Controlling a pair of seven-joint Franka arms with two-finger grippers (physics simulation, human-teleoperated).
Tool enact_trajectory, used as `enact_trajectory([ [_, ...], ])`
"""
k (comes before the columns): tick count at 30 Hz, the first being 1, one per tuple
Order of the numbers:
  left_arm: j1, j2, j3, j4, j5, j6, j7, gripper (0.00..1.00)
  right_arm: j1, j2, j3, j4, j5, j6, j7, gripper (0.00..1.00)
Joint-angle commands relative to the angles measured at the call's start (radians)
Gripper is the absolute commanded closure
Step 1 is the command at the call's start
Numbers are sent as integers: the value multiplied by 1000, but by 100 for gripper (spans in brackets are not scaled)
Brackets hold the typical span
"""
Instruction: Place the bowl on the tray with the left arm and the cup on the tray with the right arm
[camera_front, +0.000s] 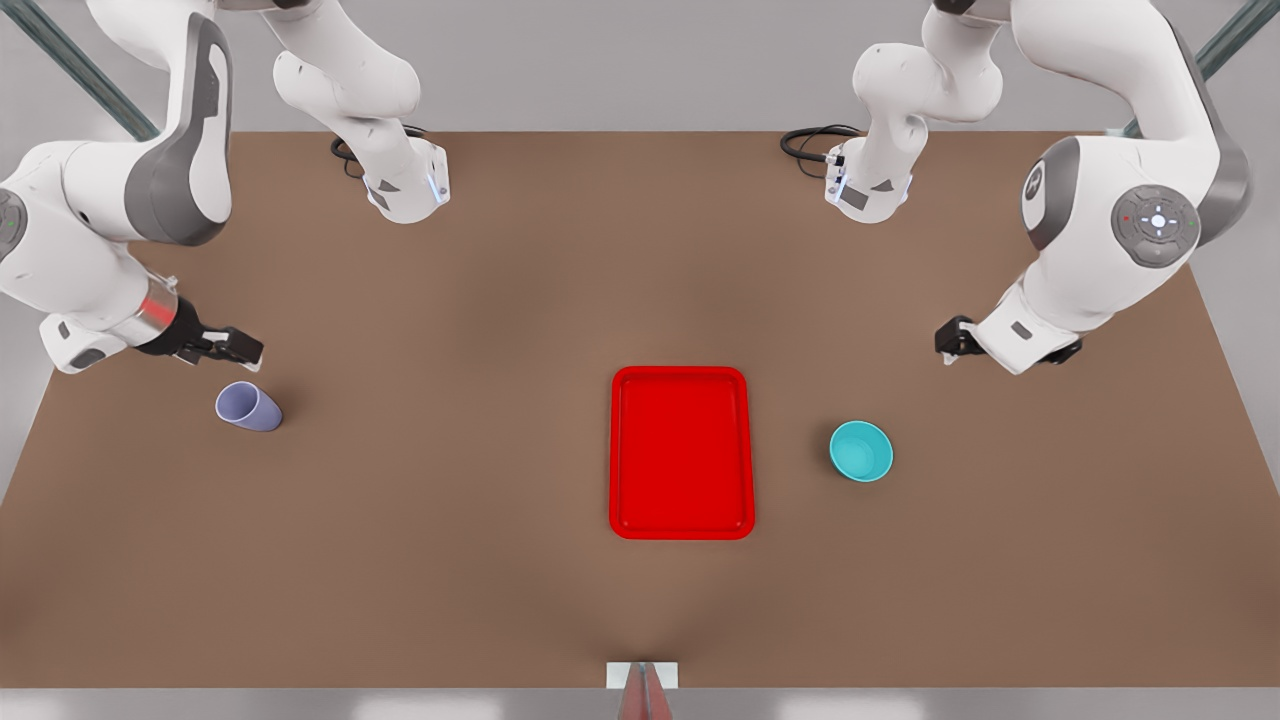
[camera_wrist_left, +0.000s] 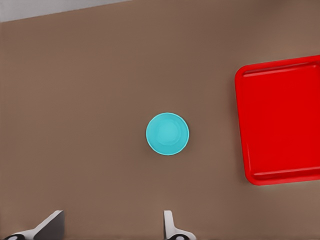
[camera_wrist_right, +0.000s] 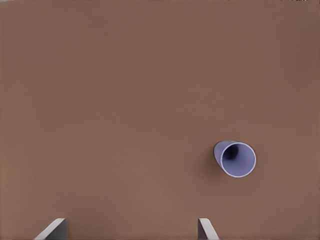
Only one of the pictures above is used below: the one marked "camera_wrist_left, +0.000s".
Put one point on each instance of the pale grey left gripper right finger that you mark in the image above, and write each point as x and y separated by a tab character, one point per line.
168	225

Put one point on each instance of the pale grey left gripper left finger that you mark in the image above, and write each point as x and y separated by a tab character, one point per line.
51	226

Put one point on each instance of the red tray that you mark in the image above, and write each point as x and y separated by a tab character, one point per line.
280	120

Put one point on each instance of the turquoise bowl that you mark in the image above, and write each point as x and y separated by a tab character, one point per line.
167	133

